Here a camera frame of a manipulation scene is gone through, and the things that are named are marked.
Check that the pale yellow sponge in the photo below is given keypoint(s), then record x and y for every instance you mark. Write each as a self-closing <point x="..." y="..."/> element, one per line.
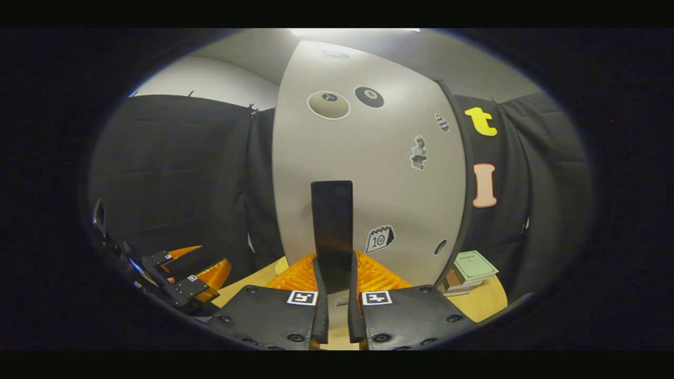
<point x="281" y="266"/>

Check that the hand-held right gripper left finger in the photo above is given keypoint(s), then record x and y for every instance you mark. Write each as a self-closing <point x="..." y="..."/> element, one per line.
<point x="263" y="316"/>

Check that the black backdrop cloth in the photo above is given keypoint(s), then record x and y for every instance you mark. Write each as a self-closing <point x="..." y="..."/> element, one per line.
<point x="174" y="158"/>

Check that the white cabinet door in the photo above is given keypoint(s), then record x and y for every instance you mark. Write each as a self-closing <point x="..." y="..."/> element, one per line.
<point x="379" y="200"/>

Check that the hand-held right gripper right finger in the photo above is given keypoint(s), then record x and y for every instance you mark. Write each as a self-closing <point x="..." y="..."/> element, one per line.
<point x="416" y="316"/>

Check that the ceiling light panel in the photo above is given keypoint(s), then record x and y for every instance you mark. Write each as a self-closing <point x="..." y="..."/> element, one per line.
<point x="353" y="31"/>

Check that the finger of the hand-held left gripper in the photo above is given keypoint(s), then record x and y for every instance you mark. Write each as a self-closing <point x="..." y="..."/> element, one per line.
<point x="181" y="259"/>
<point x="202" y="287"/>

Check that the green notebook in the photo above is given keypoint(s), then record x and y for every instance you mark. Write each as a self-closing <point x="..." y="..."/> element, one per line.
<point x="475" y="266"/>

